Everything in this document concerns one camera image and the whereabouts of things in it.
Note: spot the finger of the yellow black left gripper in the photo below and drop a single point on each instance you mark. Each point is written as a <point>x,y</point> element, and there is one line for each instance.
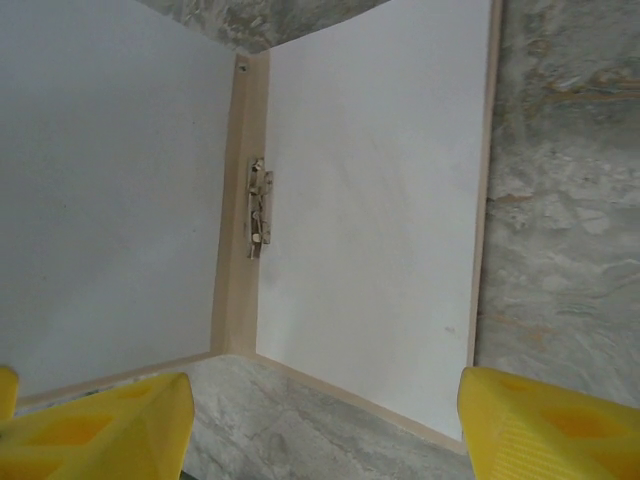
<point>7,395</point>

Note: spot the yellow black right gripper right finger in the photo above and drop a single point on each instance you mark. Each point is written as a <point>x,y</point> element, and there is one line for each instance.
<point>550,440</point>

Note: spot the metal folder clip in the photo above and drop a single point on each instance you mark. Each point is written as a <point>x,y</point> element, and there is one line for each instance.
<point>257,210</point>

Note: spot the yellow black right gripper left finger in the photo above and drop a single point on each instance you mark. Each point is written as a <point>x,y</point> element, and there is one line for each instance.
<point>100,435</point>

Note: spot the beige cardboard folder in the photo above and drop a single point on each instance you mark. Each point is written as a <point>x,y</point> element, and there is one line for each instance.
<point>237,300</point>

